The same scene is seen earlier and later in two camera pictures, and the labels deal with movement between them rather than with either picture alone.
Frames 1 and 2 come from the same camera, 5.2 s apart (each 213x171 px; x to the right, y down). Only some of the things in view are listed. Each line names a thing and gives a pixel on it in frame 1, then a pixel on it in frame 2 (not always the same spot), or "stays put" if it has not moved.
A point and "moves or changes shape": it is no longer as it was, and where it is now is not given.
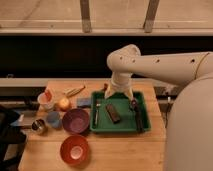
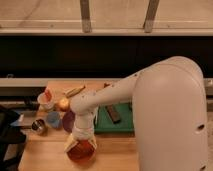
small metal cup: [38, 126] stays put
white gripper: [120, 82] → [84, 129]
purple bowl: [75, 120] stays put
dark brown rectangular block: [115, 117] stays put
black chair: [10, 134] stays put
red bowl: [74, 150] moves or changes shape
